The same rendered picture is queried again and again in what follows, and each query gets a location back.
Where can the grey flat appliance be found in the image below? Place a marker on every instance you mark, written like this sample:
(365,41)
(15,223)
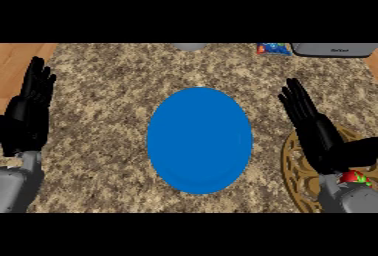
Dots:
(334,50)

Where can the blue and orange packet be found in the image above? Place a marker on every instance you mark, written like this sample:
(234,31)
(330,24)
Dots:
(274,48)

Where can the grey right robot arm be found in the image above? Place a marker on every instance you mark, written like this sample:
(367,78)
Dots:
(347,196)

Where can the brown patterned round placemat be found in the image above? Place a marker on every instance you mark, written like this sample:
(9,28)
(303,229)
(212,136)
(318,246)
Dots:
(297,173)

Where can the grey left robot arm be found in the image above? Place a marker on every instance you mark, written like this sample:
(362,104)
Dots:
(18,183)

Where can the red tomato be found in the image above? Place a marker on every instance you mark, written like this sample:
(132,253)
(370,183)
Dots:
(352,176)

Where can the blue plate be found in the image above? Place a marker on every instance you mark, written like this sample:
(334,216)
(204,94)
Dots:
(200,140)

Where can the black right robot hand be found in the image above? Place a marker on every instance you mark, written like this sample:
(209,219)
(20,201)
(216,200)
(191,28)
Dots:
(319,136)

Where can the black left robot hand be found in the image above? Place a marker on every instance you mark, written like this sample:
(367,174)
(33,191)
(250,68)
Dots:
(27,113)

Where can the grey rounded object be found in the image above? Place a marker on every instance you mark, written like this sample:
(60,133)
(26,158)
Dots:
(191,46)

